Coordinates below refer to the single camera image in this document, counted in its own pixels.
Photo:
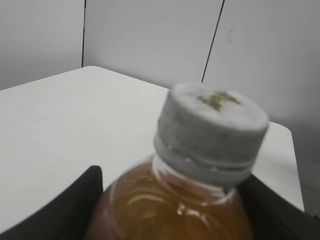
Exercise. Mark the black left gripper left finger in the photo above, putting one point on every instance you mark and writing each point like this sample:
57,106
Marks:
67,216

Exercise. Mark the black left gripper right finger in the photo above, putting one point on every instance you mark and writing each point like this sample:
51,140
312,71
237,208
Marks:
273,218

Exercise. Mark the oolong tea bottle pink label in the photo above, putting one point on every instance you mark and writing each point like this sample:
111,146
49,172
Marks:
151,201

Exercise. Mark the white bottle cap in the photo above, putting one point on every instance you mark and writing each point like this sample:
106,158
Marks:
209,134

